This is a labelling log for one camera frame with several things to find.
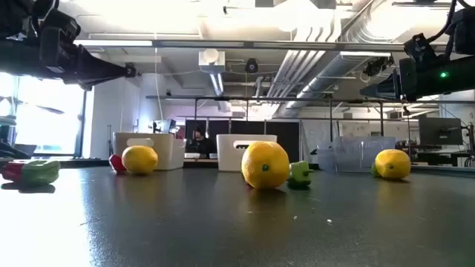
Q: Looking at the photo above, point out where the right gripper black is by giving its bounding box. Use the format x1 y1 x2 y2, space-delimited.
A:
359 54 475 102

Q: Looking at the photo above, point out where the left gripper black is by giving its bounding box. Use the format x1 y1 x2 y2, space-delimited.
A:
0 36 128 92

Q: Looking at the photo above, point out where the yellow lemon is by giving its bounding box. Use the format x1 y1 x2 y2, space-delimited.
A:
240 140 291 190
121 145 160 176
374 148 412 181

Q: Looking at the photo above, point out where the large green bell pepper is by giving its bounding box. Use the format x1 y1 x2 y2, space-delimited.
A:
20 159 62 186

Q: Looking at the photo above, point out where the red bell pepper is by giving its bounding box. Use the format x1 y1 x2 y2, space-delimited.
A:
108 154 127 174
1 161 25 183

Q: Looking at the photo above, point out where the dark computer monitor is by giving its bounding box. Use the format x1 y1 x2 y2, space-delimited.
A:
418 117 464 146

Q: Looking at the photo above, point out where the clear plastic bin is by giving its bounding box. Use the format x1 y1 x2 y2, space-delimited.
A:
317 136 397 174

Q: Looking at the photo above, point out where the small desk monitor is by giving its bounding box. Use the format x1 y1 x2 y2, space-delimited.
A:
152 118 177 134

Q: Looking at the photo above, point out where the white plastic basket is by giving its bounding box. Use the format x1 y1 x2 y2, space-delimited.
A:
216 133 278 173
113 132 187 171

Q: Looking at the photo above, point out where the dark laptop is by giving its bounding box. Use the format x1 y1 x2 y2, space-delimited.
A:
13 143 38 156

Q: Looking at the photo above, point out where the white ceiling box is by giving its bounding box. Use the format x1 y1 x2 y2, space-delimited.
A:
198 48 226 74

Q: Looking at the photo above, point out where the black partition panel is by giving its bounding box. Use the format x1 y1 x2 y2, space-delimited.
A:
185 119 301 163

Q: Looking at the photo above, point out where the person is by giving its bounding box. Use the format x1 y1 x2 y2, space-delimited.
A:
191 126 215 156

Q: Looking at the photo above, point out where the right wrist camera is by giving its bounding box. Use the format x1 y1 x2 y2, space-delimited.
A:
403 33 441 70

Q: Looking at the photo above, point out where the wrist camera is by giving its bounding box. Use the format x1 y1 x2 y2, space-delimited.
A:
39 22 82 74
403 33 441 70

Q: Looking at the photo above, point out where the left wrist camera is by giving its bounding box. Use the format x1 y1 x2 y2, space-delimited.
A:
39 22 82 74

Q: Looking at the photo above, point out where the black window post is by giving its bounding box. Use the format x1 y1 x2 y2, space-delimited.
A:
75 90 88 159

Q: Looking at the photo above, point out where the silver ceiling duct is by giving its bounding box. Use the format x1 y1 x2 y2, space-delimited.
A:
284 51 393 119

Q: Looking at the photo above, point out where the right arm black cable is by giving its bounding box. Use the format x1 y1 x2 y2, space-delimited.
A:
426 0 461 45

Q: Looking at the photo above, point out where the black metal rack frame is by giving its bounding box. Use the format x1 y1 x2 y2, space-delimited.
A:
146 95 475 164

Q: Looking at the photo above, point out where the metal overhead frame bar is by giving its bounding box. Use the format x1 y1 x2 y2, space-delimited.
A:
73 39 448 53

